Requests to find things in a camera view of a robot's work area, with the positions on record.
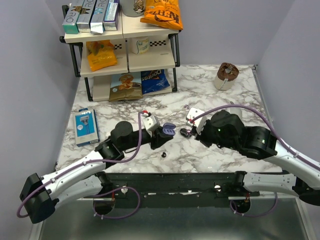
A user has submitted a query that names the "grey cartoon mug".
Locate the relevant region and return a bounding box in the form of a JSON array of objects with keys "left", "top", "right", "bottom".
[{"left": 119, "top": 0, "right": 146, "bottom": 17}]

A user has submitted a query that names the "brown-topped white cup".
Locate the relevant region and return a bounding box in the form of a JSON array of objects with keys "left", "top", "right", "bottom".
[{"left": 213, "top": 62, "right": 239, "bottom": 91}]

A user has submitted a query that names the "orange kettle chips bag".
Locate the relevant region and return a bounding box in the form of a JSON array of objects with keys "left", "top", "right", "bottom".
[{"left": 140, "top": 0, "right": 184, "bottom": 31}]

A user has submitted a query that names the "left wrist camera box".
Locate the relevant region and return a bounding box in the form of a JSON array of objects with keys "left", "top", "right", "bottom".
[{"left": 142, "top": 113, "right": 160, "bottom": 137}]

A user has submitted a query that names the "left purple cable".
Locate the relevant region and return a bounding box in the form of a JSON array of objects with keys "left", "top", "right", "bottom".
[{"left": 16, "top": 110, "right": 152, "bottom": 220}]

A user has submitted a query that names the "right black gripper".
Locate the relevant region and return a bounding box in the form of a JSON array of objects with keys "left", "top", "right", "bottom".
[{"left": 191, "top": 118, "right": 239, "bottom": 151}]

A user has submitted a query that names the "blue razor package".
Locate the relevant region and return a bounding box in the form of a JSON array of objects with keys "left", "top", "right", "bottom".
[{"left": 72, "top": 108, "right": 100, "bottom": 147}]

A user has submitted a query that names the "orange snack bag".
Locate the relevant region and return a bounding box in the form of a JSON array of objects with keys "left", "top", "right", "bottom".
[{"left": 85, "top": 40, "right": 118, "bottom": 72}]

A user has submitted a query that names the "teal toothpaste box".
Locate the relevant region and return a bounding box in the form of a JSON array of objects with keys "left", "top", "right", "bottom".
[{"left": 62, "top": 0, "right": 84, "bottom": 34}]

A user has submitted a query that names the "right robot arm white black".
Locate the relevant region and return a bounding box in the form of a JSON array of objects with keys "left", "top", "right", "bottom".
[{"left": 186, "top": 107, "right": 320, "bottom": 206}]

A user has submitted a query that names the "brown chips bag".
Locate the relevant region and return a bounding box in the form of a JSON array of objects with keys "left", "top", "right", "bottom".
[{"left": 108, "top": 72, "right": 143, "bottom": 102}]

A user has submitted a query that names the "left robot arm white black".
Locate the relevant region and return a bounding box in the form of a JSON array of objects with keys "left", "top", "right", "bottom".
[{"left": 16, "top": 116, "right": 176, "bottom": 224}]

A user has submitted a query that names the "white patterned mug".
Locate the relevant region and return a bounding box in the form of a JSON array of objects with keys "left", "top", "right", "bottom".
[{"left": 130, "top": 36, "right": 150, "bottom": 55}]

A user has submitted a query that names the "beige black shelf rack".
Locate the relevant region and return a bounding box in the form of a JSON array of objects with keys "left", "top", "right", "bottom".
[{"left": 59, "top": 13, "right": 180, "bottom": 102}]

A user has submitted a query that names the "blue doritos bag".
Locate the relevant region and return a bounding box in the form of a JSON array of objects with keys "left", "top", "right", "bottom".
[{"left": 140, "top": 69, "right": 170, "bottom": 95}]

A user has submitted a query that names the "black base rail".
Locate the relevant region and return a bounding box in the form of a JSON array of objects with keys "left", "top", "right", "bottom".
[{"left": 93, "top": 171, "right": 250, "bottom": 210}]

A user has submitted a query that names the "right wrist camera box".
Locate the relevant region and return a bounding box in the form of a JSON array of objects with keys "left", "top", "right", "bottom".
[{"left": 185, "top": 107, "right": 207, "bottom": 127}]

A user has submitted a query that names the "blue silver toothpaste box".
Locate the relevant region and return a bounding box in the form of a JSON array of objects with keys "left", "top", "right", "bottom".
[{"left": 90, "top": 0, "right": 109, "bottom": 35}]

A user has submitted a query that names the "purple white toothpaste box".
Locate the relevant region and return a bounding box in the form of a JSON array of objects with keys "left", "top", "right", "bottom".
[{"left": 103, "top": 0, "right": 120, "bottom": 31}]

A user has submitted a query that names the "blue-purple earbud charging case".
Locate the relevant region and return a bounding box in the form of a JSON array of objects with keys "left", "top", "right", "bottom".
[{"left": 162, "top": 122, "right": 176, "bottom": 136}]

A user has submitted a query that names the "black earbud charging case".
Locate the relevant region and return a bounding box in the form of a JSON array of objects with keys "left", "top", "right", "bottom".
[{"left": 179, "top": 128, "right": 192, "bottom": 139}]

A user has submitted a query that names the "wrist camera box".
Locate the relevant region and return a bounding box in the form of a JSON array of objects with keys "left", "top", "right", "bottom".
[
  {"left": 185, "top": 107, "right": 207, "bottom": 127},
  {"left": 142, "top": 113, "right": 160, "bottom": 137}
]

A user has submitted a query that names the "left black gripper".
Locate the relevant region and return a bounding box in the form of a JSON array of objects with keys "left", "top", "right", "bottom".
[{"left": 120, "top": 126, "right": 174, "bottom": 152}]

